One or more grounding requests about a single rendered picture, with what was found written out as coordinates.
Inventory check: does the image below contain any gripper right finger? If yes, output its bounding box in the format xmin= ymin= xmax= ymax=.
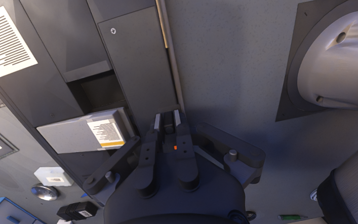
xmin=174 ymin=109 xmax=266 ymax=192

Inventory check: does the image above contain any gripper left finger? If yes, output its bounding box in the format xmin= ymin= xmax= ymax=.
xmin=83 ymin=113 xmax=162 ymax=199

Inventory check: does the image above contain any dark slider with orange mark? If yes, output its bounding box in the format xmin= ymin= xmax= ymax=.
xmin=162 ymin=111 xmax=178 ymax=154

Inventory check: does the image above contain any grey battery white orange label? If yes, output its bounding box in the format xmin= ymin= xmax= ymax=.
xmin=35 ymin=106 xmax=136 ymax=155

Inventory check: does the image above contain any dark grey laptop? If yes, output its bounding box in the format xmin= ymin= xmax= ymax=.
xmin=0 ymin=0 xmax=186 ymax=206

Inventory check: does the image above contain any black power adapter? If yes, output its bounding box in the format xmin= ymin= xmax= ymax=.
xmin=56 ymin=201 xmax=99 ymax=222

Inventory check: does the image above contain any white box with label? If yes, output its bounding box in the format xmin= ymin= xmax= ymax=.
xmin=33 ymin=166 xmax=74 ymax=187

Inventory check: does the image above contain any silver round disc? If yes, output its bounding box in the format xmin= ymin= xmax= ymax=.
xmin=30 ymin=184 xmax=59 ymax=202

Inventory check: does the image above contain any green pen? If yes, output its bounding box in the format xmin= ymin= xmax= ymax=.
xmin=277 ymin=214 xmax=309 ymax=221

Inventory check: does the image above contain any blue box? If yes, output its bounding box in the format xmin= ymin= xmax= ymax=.
xmin=0 ymin=197 xmax=47 ymax=224

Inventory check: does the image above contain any dark grey square plate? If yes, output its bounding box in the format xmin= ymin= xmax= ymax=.
xmin=275 ymin=0 xmax=358 ymax=122

